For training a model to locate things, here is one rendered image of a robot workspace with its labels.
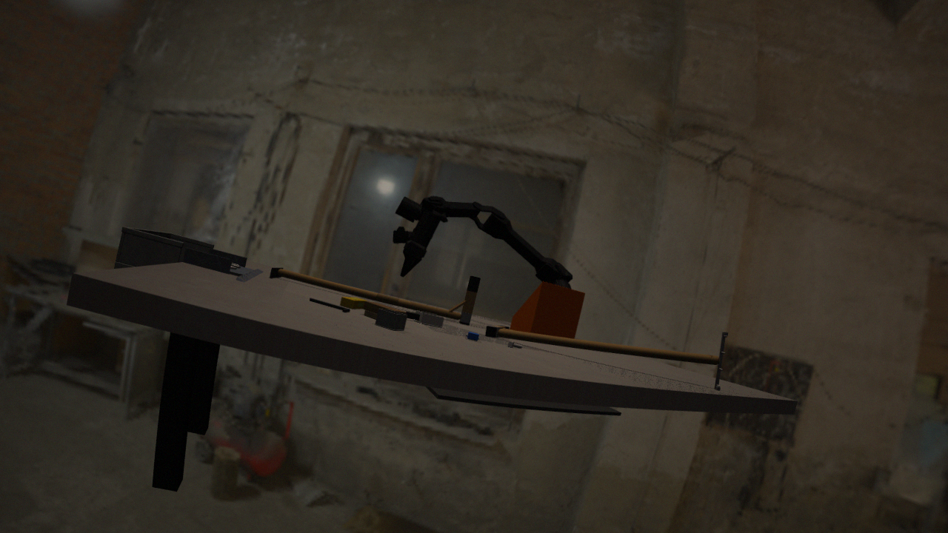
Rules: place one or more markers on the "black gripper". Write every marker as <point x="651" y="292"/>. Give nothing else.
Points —
<point x="415" y="249"/>

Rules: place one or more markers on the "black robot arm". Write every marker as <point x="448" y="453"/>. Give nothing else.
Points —
<point x="434" y="209"/>

